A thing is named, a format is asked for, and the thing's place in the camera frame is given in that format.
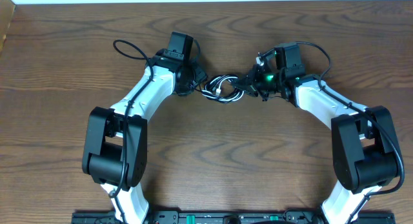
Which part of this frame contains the black usb cable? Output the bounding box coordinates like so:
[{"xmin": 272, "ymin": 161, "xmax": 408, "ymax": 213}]
[{"xmin": 199, "ymin": 74, "xmax": 246, "ymax": 105}]

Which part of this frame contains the white usb cable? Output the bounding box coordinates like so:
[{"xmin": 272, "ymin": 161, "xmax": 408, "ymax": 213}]
[{"xmin": 201, "ymin": 75, "xmax": 245, "ymax": 103}]

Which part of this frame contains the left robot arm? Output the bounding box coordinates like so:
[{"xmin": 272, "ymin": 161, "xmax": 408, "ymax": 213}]
[{"xmin": 82, "ymin": 32, "xmax": 207, "ymax": 223}]

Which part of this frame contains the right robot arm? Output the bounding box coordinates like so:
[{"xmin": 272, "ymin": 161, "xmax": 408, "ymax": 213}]
[{"xmin": 232, "ymin": 41, "xmax": 405, "ymax": 223}]

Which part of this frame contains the right camera cable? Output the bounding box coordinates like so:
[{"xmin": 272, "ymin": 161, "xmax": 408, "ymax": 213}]
[{"xmin": 257, "ymin": 41, "xmax": 406, "ymax": 224}]

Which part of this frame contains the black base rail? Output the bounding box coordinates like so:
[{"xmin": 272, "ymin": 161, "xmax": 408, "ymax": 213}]
[{"xmin": 70, "ymin": 210, "xmax": 396, "ymax": 224}]

